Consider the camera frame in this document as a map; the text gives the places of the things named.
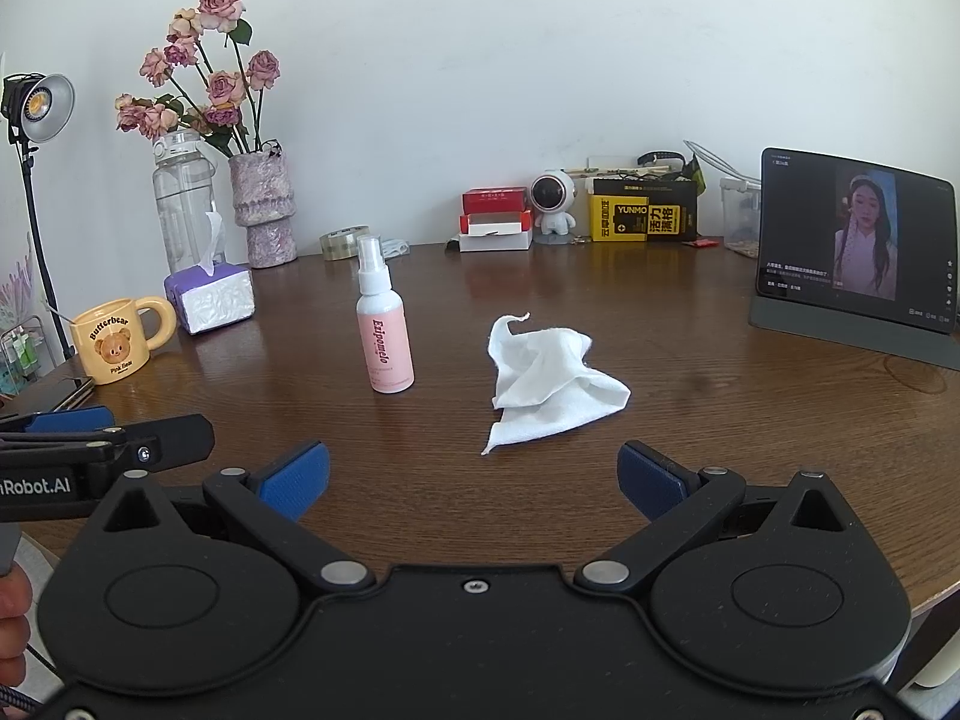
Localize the white cleaning cloth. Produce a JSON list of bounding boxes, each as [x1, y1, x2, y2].
[[482, 314, 631, 455]]

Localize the pink spray bottle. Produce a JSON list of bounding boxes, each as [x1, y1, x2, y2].
[[356, 236, 415, 395]]

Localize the clear plastic container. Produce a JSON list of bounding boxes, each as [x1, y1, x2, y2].
[[685, 140, 761, 260]]

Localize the person's left hand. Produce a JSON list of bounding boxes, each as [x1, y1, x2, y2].
[[0, 564, 32, 688]]

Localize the black smartphone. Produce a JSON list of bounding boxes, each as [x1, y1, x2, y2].
[[0, 377, 94, 419]]

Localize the yellow bear mug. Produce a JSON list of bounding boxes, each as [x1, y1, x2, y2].
[[70, 296, 178, 387]]

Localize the purple tissue box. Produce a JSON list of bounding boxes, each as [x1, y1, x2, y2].
[[164, 211, 256, 335]]

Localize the clear water bottle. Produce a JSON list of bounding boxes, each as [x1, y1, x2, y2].
[[153, 130, 224, 273]]

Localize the clear tape roll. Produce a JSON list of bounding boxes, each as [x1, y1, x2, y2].
[[319, 224, 370, 262]]

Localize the purple ceramic vase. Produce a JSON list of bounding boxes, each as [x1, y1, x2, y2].
[[228, 140, 298, 270]]

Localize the yellow black box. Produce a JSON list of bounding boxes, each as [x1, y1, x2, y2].
[[586, 176, 698, 244]]

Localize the tablet with dark case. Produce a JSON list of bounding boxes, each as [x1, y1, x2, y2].
[[748, 148, 958, 371]]

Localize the studio lamp on stand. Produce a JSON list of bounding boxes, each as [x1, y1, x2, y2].
[[2, 73, 76, 361]]

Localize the white astronaut figure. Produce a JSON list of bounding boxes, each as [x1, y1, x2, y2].
[[529, 169, 576, 241]]

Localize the red white box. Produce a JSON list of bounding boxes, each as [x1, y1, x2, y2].
[[459, 187, 532, 254]]

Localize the dried pink roses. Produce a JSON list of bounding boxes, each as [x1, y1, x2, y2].
[[114, 0, 281, 158]]

